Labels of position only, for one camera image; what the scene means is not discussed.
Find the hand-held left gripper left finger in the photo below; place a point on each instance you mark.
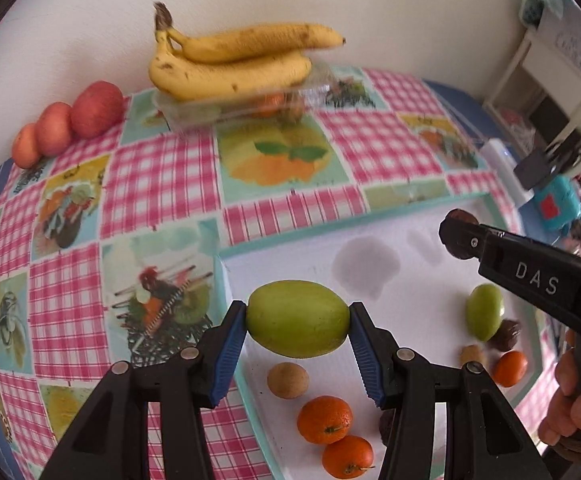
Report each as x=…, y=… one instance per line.
x=225, y=360

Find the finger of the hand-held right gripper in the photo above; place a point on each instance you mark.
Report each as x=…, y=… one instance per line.
x=463, y=240

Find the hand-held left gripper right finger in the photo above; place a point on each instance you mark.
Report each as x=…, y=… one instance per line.
x=368, y=360

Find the dark brown wrinkled fruit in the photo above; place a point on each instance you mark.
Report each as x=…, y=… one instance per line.
x=463, y=215
x=385, y=425
x=505, y=335

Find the brown longan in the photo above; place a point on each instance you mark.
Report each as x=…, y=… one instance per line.
x=470, y=355
x=288, y=381

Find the small green jujube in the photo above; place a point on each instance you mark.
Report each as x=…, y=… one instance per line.
x=484, y=311

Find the tangerine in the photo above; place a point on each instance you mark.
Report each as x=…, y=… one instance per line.
x=325, y=419
x=270, y=104
x=348, y=456
x=510, y=368

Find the large green jujube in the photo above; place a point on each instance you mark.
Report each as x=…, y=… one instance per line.
x=298, y=317

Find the white tray teal rim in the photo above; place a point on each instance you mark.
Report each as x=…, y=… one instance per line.
x=320, y=240

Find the white power strip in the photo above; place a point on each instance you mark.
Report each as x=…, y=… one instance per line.
x=500, y=160

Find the teal box red label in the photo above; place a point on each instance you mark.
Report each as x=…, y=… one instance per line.
x=567, y=195

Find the black power adapter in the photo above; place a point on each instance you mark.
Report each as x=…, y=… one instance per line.
x=532, y=170

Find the white shelf unit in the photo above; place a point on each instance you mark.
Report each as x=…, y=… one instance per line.
x=520, y=70

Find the pink checkered fruit-print tablecloth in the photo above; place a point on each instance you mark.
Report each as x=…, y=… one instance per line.
x=155, y=185

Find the clear plastic container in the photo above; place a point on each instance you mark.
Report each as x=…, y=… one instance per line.
x=195, y=112

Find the spotted yellow banana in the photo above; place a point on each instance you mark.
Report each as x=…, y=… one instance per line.
x=230, y=80
x=255, y=42

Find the large red apple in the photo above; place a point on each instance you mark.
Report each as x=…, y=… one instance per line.
x=97, y=110

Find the medium red apple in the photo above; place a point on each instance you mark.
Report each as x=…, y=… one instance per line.
x=54, y=127

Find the small red apple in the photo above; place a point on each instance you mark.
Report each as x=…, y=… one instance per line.
x=25, y=145

